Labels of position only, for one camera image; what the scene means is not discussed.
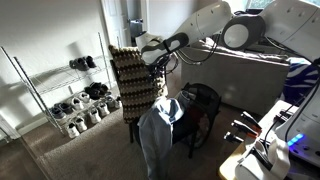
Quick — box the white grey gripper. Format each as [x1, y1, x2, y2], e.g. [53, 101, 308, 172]
[135, 31, 189, 65]

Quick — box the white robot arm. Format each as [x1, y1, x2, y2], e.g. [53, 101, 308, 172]
[137, 0, 320, 166]

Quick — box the brown cream crochet pillow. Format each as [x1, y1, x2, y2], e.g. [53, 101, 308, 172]
[108, 45, 168, 124]

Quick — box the black shoes top shelf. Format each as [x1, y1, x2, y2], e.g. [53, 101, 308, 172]
[69, 56, 96, 71]

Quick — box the black mesh laundry hamper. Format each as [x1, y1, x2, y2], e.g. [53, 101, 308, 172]
[182, 83, 221, 149]

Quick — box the grey sofa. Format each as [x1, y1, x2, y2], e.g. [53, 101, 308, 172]
[181, 41, 290, 115]

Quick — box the white sneaker on floor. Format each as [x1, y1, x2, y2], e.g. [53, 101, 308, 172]
[67, 123, 80, 139]

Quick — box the blue white striped blanket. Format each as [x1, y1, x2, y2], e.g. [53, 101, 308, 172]
[280, 57, 319, 106]

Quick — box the wire shoe rack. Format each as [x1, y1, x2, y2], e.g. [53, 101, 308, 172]
[1, 34, 116, 134]

